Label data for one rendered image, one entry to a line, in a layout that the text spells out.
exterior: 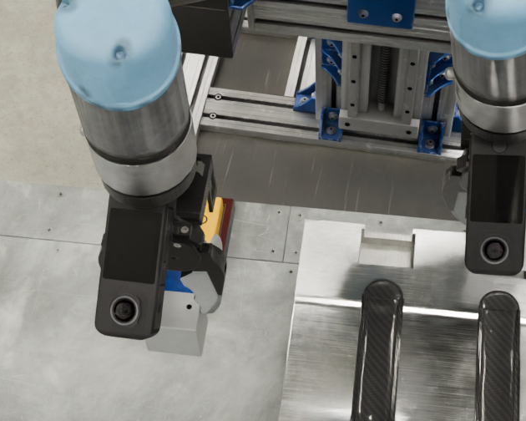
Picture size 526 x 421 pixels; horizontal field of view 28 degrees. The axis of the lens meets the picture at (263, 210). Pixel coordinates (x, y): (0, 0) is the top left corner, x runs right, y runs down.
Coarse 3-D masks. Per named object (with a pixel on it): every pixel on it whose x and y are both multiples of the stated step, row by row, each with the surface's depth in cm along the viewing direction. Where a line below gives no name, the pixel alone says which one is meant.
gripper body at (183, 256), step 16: (208, 160) 84; (192, 176) 76; (208, 176) 83; (112, 192) 75; (176, 192) 75; (192, 192) 82; (208, 192) 84; (176, 208) 81; (192, 208) 81; (176, 224) 80; (192, 224) 81; (176, 240) 80; (192, 240) 80; (176, 256) 82; (192, 256) 82
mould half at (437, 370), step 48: (336, 240) 102; (432, 240) 102; (336, 288) 99; (432, 288) 99; (480, 288) 99; (336, 336) 97; (432, 336) 97; (288, 384) 95; (336, 384) 95; (432, 384) 94
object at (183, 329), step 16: (176, 272) 95; (176, 288) 94; (176, 304) 91; (192, 304) 91; (176, 320) 91; (192, 320) 91; (160, 336) 92; (176, 336) 92; (192, 336) 91; (160, 352) 95; (176, 352) 94; (192, 352) 94
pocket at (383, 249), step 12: (372, 240) 104; (384, 240) 104; (396, 240) 104; (408, 240) 104; (360, 252) 104; (372, 252) 104; (384, 252) 104; (396, 252) 104; (408, 252) 104; (372, 264) 104; (384, 264) 104; (396, 264) 103; (408, 264) 103
